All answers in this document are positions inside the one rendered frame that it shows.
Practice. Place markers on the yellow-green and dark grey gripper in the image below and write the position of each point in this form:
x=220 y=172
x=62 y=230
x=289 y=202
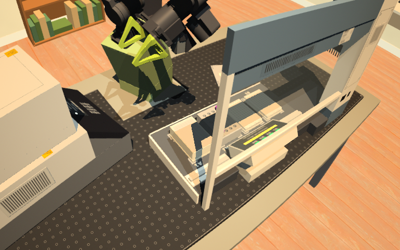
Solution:
x=155 y=25

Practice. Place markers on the beige benchtop instrument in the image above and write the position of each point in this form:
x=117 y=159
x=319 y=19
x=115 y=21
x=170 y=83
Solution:
x=53 y=142

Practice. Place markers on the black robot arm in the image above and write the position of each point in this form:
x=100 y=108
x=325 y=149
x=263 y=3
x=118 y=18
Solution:
x=202 y=23

